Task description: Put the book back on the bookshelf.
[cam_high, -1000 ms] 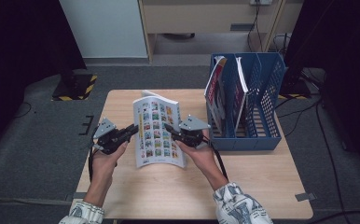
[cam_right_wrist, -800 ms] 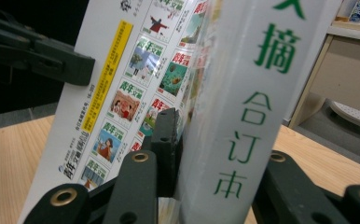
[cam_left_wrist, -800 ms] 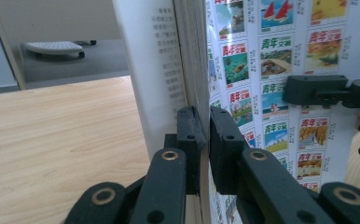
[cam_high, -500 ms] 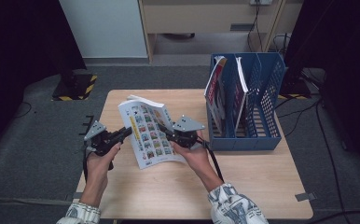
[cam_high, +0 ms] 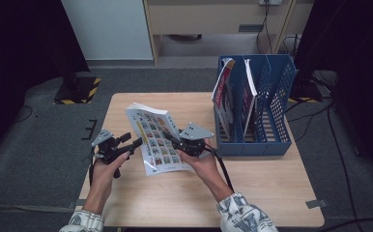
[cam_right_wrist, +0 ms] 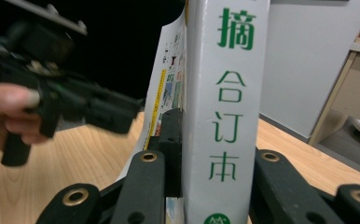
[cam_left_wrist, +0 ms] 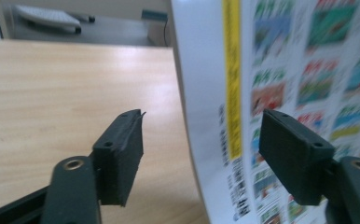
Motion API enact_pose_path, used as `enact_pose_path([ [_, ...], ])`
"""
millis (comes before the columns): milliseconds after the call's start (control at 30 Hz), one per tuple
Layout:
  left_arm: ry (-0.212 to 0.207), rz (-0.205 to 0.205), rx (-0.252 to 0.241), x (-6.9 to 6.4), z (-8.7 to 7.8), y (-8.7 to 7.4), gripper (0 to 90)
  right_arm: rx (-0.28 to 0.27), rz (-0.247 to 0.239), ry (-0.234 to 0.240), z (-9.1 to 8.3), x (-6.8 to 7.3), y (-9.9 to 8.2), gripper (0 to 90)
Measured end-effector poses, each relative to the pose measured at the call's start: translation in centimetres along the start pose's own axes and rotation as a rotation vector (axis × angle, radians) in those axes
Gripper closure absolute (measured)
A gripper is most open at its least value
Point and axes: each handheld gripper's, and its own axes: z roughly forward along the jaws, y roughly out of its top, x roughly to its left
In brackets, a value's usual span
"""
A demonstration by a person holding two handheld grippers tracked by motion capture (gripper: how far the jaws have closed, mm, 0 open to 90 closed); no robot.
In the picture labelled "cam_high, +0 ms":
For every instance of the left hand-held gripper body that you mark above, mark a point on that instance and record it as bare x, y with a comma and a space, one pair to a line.
109, 151

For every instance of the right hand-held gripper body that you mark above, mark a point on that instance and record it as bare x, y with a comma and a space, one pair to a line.
192, 146

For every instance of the white picture grid magazine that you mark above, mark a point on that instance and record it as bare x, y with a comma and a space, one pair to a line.
155, 135

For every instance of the black and red magazine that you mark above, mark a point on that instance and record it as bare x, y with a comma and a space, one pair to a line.
223, 96

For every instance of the blue file rack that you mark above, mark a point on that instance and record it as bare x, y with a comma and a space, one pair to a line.
252, 150

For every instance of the person's right hand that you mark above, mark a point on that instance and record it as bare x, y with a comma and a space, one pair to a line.
204, 166

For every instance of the person's left hand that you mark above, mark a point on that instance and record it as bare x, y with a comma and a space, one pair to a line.
104, 177

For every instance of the grey tape strip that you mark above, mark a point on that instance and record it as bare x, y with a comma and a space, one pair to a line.
77, 203
316, 203

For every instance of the black stand base striped edge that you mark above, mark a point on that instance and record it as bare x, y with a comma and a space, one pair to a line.
78, 90
303, 93

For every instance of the white board panel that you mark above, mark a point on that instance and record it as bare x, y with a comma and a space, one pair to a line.
110, 29

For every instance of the beige wooden desk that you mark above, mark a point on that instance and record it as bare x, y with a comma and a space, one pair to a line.
207, 19

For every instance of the dark curtain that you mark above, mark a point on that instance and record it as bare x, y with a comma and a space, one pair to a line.
361, 64
20, 48

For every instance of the white power strip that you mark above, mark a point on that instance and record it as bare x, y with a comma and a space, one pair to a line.
270, 2

